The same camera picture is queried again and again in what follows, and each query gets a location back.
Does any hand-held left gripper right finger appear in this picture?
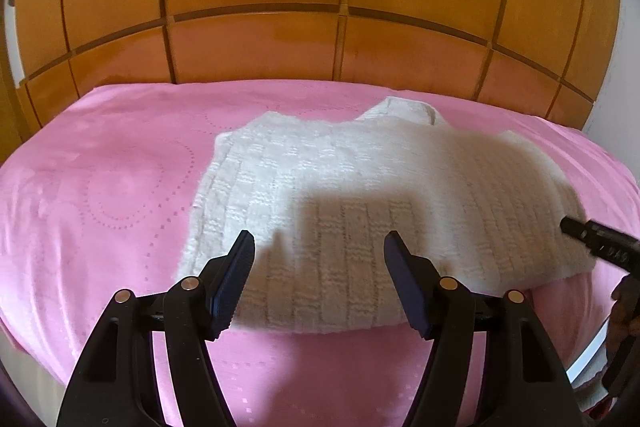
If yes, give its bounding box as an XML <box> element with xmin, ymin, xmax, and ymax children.
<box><xmin>383</xmin><ymin>230</ymin><xmax>584</xmax><ymax>427</ymax></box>

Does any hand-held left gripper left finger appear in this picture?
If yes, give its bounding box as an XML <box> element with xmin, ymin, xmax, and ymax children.
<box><xmin>56</xmin><ymin>230</ymin><xmax>256</xmax><ymax>427</ymax></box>

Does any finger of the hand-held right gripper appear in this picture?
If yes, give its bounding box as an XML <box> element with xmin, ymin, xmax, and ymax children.
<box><xmin>559</xmin><ymin>216</ymin><xmax>640</xmax><ymax>271</ymax></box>

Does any white knit sweater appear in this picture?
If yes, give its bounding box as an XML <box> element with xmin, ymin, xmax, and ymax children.
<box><xmin>176</xmin><ymin>97</ymin><xmax>598</xmax><ymax>336</ymax></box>

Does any person's right hand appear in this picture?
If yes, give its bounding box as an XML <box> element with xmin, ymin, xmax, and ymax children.
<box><xmin>612</xmin><ymin>274</ymin><xmax>640</xmax><ymax>344</ymax></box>

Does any pink bedspread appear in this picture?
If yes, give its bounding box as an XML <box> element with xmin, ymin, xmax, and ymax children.
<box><xmin>0</xmin><ymin>82</ymin><xmax>640</xmax><ymax>427</ymax></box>

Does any beige mattress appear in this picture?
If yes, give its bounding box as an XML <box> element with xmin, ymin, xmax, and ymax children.
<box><xmin>0</xmin><ymin>332</ymin><xmax>68</xmax><ymax>410</ymax></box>

